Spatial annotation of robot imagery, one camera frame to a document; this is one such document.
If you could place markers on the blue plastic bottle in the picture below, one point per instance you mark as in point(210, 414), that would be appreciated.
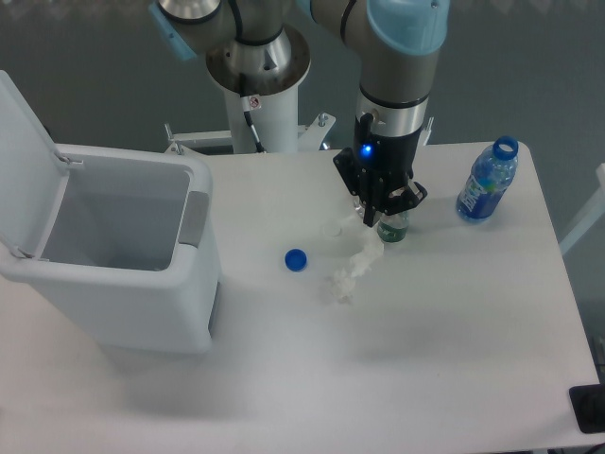
point(491, 175)

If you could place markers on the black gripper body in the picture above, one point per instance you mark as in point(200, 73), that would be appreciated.
point(376, 160)

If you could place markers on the white trash bin lid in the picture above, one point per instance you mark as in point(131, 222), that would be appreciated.
point(33, 175)

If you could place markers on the clear green label bottle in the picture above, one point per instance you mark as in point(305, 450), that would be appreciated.
point(393, 228)

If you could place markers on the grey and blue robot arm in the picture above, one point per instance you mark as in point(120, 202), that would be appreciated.
point(398, 44)

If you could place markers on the white bottle cap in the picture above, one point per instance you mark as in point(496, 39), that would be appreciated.
point(331, 229)

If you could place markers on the white frame at right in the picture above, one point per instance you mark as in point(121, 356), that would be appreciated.
point(589, 213)

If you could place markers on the white plastic trash bin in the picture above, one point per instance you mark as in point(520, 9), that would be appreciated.
point(126, 250)

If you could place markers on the blue bottle cap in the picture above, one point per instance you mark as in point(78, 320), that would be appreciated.
point(296, 260)

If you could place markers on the black device at edge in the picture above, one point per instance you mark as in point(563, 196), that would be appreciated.
point(588, 406)

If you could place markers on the white paper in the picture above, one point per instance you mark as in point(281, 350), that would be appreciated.
point(370, 249)

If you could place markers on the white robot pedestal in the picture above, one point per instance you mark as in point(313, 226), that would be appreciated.
point(262, 123)

